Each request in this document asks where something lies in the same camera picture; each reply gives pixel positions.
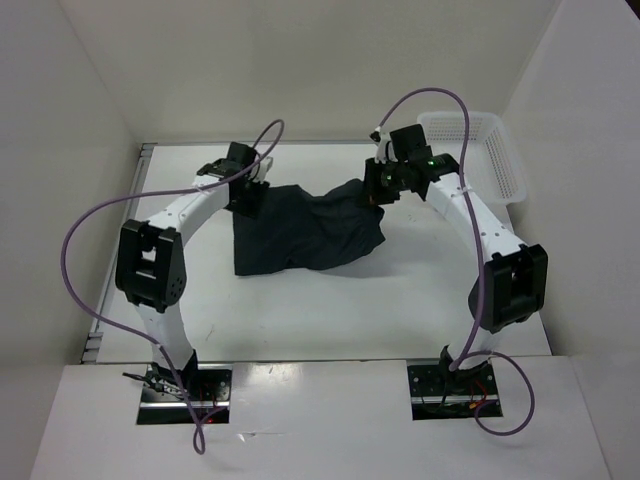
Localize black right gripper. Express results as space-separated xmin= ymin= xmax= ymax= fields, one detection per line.
xmin=356 ymin=156 xmax=409 ymax=206

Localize dark navy shorts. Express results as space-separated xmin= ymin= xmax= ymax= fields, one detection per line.
xmin=233 ymin=179 xmax=385 ymax=277

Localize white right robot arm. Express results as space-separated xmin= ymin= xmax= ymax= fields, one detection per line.
xmin=360 ymin=124 xmax=548 ymax=393

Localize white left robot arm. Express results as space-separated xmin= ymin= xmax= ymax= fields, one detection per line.
xmin=115 ymin=142 xmax=273 ymax=400

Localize white plastic perforated basket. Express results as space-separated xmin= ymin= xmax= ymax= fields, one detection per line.
xmin=417 ymin=111 xmax=527 ymax=205

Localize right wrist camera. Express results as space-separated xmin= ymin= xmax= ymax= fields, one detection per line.
xmin=370 ymin=126 xmax=397 ymax=164

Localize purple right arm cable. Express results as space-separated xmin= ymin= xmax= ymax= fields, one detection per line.
xmin=369 ymin=87 xmax=538 ymax=437

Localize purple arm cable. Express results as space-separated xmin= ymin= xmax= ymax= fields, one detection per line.
xmin=369 ymin=87 xmax=538 ymax=437
xmin=59 ymin=119 xmax=287 ymax=455

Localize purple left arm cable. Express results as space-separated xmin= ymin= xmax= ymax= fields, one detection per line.
xmin=59 ymin=119 xmax=287 ymax=455

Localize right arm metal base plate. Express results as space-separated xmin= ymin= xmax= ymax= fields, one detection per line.
xmin=406 ymin=359 xmax=503 ymax=421

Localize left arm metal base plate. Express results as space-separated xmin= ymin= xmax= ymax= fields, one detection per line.
xmin=136 ymin=363 xmax=235 ymax=426

